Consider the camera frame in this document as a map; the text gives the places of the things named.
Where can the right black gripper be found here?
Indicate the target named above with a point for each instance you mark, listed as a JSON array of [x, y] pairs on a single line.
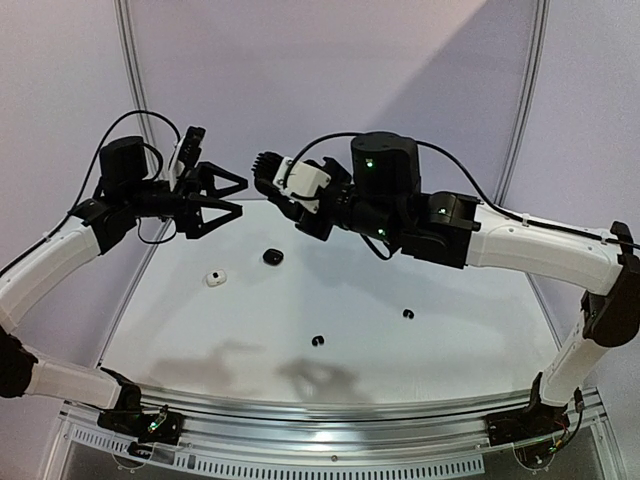
[[312, 215]]

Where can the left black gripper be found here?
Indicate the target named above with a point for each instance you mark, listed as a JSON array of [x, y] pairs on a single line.
[[186, 192]]

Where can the glossy black charging case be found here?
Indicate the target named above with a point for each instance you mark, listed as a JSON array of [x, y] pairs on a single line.
[[273, 257]]

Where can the white earbud charging case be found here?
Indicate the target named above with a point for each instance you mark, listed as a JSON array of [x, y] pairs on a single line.
[[215, 278]]

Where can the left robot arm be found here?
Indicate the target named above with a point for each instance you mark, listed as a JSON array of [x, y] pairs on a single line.
[[126, 193]]

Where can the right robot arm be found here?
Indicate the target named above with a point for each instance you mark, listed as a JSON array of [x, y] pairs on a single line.
[[380, 198]]

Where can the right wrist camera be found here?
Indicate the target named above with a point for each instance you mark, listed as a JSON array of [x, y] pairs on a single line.
[[300, 182]]

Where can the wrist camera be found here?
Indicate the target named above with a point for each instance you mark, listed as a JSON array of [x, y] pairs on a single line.
[[185, 156], [300, 182]]

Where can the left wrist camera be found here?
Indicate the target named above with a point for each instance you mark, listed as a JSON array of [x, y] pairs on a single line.
[[185, 156]]

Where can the left aluminium frame post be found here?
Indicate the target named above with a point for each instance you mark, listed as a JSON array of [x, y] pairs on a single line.
[[147, 120]]

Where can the aluminium frame post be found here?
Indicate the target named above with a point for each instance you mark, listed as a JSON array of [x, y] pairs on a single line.
[[147, 120], [525, 99]]

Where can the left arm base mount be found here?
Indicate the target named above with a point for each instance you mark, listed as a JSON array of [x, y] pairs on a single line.
[[161, 425]]

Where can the right aluminium frame post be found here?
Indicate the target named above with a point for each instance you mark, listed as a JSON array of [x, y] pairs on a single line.
[[525, 99]]

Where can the aluminium front rail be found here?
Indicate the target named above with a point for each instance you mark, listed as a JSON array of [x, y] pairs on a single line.
[[465, 423]]

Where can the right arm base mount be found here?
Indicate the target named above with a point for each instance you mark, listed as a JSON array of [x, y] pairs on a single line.
[[517, 425]]

